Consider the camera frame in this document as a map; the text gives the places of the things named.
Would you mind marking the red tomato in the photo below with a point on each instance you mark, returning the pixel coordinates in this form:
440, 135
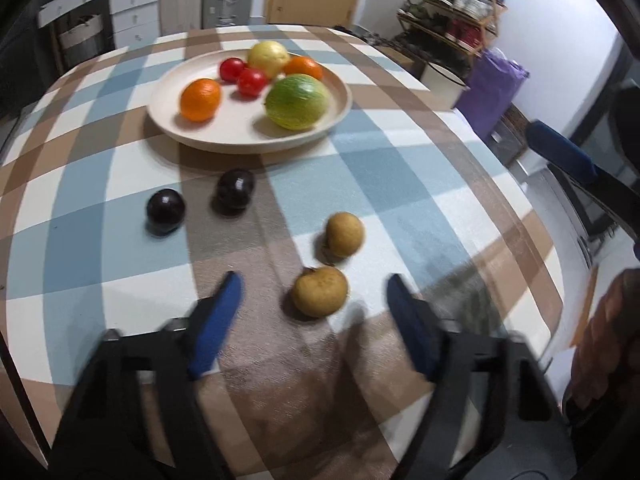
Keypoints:
231, 69
251, 82

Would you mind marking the person's right hand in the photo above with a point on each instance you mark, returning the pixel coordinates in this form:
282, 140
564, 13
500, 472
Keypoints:
610, 341

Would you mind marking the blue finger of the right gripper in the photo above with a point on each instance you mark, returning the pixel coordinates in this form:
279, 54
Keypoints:
617, 199

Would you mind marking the brown longan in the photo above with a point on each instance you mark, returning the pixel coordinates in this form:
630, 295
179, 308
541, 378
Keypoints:
344, 234
319, 292

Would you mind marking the cream round plate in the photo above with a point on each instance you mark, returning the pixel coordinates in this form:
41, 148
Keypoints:
240, 125

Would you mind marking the checkered tablecloth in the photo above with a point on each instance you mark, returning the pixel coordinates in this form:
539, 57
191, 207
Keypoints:
290, 397

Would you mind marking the dark plum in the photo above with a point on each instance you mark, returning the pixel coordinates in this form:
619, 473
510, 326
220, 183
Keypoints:
165, 210
235, 189

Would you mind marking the white drawer desk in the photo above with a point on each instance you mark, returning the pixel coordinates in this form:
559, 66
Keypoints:
125, 23

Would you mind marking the wooden shoe rack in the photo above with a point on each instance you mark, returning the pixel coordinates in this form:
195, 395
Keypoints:
450, 28

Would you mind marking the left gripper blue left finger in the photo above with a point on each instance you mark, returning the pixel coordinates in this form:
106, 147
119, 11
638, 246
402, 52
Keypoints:
102, 432

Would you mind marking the woven laundry basket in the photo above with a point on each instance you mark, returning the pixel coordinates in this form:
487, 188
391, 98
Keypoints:
83, 41

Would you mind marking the yellow passion fruit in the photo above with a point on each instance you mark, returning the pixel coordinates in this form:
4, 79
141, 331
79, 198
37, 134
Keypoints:
270, 57

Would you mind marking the green passion fruit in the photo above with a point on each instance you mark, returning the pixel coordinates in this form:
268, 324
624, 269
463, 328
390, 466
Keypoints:
297, 102

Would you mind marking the purple bag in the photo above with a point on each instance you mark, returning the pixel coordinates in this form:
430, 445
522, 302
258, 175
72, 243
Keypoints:
493, 83

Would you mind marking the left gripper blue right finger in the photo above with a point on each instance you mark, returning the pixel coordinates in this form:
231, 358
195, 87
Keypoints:
522, 433

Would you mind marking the small orange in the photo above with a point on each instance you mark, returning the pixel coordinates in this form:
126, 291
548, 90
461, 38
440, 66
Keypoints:
303, 65

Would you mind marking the cream waste bin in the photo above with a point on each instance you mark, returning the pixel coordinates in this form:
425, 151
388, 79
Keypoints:
446, 86

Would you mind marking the large orange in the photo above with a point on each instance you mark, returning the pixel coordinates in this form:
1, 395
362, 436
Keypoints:
200, 100

